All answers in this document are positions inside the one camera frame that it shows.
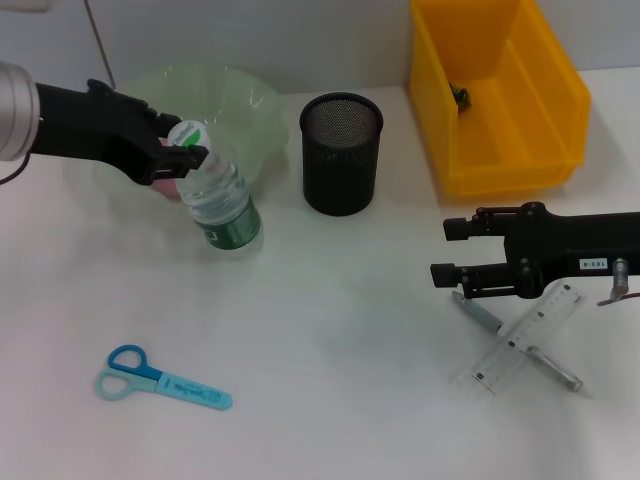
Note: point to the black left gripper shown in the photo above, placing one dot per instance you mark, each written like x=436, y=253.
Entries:
x=90, y=125

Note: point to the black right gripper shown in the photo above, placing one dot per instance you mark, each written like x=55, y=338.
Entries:
x=575, y=245

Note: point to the clear green-label water bottle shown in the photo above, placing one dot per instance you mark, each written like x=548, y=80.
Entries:
x=225, y=210

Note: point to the green plastic scrap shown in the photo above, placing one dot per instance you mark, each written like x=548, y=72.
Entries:
x=461, y=96

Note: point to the blue capped scissors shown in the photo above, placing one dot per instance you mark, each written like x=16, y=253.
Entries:
x=185, y=390

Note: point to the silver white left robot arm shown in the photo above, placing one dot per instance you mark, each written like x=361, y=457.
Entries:
x=15, y=110

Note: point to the grey clear pen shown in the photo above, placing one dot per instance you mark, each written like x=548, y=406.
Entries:
x=480, y=315

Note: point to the green glass fruit plate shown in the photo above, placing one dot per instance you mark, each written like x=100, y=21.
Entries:
x=235, y=100

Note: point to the transparent plastic ruler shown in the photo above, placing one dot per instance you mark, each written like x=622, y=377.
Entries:
x=550, y=315

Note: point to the black mesh pen holder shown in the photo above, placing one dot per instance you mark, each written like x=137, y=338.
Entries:
x=340, y=170

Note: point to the yellow plastic bin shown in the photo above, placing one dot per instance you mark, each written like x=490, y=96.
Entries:
x=525, y=130

